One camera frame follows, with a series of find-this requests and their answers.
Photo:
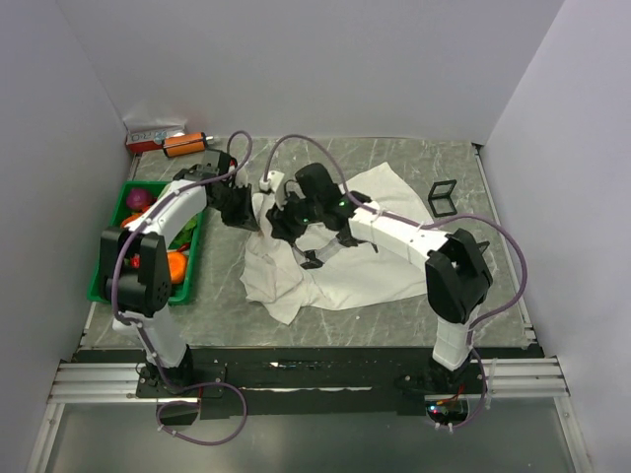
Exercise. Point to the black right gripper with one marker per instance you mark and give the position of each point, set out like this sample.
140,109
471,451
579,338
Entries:
281,222

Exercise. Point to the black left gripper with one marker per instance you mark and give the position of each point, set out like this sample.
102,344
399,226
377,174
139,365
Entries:
245,217

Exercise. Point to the white garment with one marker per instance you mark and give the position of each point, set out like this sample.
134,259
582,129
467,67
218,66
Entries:
352,277

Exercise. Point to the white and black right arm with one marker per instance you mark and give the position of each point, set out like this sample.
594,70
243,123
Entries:
457,276

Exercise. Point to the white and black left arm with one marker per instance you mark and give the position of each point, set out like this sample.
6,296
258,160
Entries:
134,272

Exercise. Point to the orange cylindrical tool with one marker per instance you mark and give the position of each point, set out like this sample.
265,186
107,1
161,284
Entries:
186,144

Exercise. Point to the purple toy onion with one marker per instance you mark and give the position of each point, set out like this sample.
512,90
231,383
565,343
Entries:
139,198

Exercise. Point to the orange toy pumpkin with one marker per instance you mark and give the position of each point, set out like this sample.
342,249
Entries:
130,219

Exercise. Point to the red white carton box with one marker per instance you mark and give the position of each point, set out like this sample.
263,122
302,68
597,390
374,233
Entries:
139,142

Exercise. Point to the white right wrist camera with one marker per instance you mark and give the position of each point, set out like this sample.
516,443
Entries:
273,183

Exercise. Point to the black frame stand far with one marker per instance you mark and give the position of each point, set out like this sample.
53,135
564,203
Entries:
440,198

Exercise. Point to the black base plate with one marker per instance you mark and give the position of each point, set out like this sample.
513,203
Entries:
297,381

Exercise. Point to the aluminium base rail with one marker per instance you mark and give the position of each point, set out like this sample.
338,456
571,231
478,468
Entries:
121,383

